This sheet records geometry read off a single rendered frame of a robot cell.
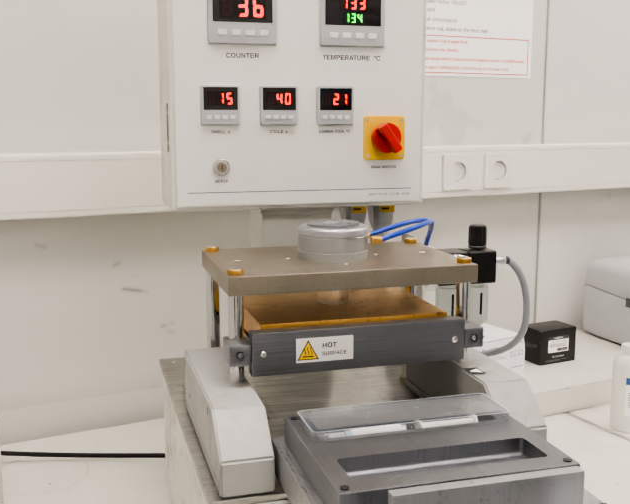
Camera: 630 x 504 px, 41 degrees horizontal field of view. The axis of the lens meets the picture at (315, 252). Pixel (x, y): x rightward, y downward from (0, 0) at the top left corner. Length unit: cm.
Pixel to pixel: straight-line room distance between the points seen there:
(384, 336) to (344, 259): 10
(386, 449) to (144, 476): 63
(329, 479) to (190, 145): 50
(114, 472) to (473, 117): 97
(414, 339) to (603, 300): 103
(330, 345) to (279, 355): 5
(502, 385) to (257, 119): 43
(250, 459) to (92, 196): 69
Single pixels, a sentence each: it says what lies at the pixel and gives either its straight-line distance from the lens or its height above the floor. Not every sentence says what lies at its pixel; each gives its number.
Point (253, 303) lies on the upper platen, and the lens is 94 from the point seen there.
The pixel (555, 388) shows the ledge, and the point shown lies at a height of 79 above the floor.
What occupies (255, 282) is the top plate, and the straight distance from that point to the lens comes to 82.
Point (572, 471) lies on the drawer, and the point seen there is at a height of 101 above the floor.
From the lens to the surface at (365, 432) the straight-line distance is 72.
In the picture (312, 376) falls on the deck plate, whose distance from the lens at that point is 110.
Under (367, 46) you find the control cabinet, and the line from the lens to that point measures 107.
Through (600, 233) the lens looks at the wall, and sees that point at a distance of 200.
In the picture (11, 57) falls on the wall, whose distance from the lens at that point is 138.
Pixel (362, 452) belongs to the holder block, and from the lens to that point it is 70.
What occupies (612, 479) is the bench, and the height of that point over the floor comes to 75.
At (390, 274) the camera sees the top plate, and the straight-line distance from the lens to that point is 86.
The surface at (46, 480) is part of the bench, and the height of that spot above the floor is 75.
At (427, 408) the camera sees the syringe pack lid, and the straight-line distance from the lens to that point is 77.
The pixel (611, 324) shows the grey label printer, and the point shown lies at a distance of 186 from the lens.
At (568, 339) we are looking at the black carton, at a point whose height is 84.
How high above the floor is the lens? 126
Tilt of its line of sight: 9 degrees down
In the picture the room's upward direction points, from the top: straight up
